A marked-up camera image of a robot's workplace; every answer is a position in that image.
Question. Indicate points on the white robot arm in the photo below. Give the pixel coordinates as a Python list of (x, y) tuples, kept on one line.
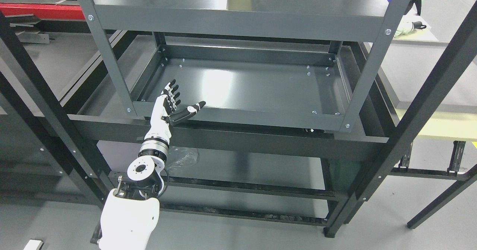
[(131, 211)]

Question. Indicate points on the black metal rack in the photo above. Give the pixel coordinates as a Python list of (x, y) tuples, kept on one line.
[(352, 169)]

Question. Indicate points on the black bag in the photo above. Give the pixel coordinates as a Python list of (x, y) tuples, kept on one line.
[(417, 3)]

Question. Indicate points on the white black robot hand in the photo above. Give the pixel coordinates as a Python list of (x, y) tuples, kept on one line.
[(165, 115)]

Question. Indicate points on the grey metal shelf unit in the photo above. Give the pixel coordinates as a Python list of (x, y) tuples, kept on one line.
[(307, 64)]

